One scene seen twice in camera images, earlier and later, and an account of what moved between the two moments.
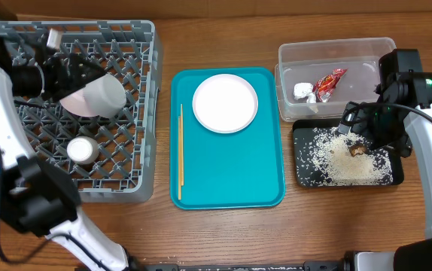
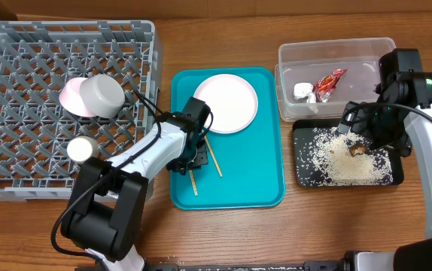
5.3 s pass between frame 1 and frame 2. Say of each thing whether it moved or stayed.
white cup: stayed
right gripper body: stayed
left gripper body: moved
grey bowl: stayed
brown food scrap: stayed
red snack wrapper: stayed
